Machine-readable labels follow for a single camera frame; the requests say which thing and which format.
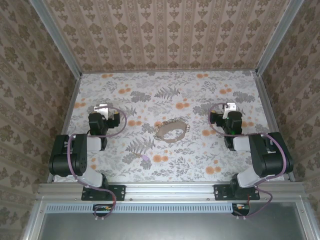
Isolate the grey table edge strip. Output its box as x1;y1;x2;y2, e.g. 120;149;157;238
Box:
81;70;254;74

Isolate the grey metal sheet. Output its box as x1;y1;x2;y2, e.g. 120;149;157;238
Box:
37;202;311;240

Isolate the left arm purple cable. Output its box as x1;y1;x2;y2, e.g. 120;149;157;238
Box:
67;106;128;221

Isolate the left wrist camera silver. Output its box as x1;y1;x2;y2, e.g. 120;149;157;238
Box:
93;103;115;120

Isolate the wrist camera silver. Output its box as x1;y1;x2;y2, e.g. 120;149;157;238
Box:
223;101;237;116
93;103;115;120

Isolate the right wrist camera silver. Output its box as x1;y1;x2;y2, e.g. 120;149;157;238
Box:
223;101;237;116

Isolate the aluminium table side rail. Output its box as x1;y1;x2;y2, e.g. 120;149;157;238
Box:
252;71;296;182
46;73;83;183

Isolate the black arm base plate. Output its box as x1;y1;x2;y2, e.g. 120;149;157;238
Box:
81;184;126;201
213;184;261;201

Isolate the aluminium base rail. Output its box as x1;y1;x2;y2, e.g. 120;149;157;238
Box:
37;182;307;205

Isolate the aluminium frame post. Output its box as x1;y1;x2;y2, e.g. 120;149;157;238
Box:
28;0;83;77
254;0;305;76

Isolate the grey slotted cable duct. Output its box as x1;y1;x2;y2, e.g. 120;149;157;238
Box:
46;203;235;213

